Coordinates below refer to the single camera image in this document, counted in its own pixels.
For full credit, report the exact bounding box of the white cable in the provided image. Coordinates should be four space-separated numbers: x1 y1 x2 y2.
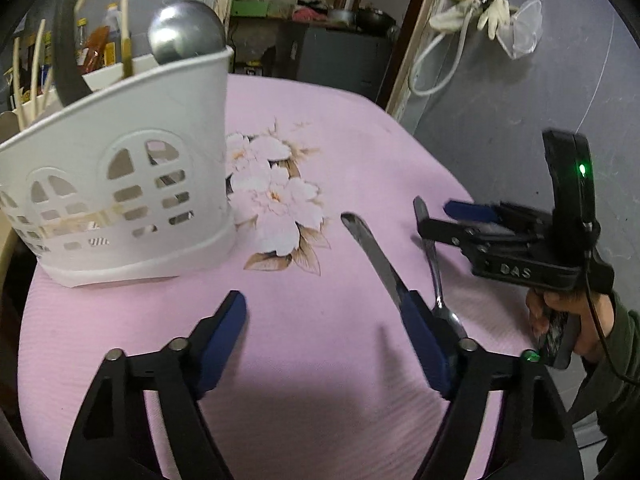
408 10 474 97

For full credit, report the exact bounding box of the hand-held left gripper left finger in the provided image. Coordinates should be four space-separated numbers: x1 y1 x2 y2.
60 290 248 480

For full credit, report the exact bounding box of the person's right hand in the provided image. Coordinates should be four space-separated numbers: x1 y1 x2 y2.
525 287 617 363

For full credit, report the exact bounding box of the pink floral tablecloth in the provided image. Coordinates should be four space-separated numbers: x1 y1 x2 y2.
17 74 542 480

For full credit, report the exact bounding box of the black wok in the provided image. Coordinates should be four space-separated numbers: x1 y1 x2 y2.
356 6 397 32

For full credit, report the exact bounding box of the green box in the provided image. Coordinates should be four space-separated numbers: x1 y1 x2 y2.
232 0 272 17

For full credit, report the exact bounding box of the wooden door frame post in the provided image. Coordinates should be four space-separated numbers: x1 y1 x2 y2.
382 0 453 122
214 0 242 47

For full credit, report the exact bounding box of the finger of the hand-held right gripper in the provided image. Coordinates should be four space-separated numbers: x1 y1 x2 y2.
417 215 547 261
444 200 552 233

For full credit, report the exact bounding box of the person's right forearm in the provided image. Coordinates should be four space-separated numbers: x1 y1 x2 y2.
570 292 640 480

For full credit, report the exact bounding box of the white cloth glove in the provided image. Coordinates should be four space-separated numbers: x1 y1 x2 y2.
430 0 493 31
477 0 521 41

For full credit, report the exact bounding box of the black curved utensil handle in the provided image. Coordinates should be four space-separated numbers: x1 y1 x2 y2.
52 0 94 109

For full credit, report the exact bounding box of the steel table knife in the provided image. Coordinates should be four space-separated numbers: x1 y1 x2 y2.
341 212 417 322

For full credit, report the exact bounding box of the clear plastic bag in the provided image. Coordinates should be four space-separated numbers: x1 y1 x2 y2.
500 0 546 61

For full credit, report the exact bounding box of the pink cloth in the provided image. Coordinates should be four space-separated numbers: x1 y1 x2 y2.
292 4 328 22

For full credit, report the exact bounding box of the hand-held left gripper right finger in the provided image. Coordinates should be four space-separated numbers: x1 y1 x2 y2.
400 290 583 480

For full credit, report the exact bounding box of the row of condiment bottles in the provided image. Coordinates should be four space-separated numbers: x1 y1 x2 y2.
40 2 132 75

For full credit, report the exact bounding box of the small steel spoon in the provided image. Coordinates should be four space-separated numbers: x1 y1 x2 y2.
413 196 469 342

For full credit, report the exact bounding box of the grey cabinet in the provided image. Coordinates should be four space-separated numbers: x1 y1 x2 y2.
277 22 402 107

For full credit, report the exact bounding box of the large steel spoon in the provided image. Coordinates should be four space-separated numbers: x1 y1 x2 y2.
148 1 227 66

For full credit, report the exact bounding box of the white plastic utensil holder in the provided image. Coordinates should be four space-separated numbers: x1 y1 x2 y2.
0 45 237 289

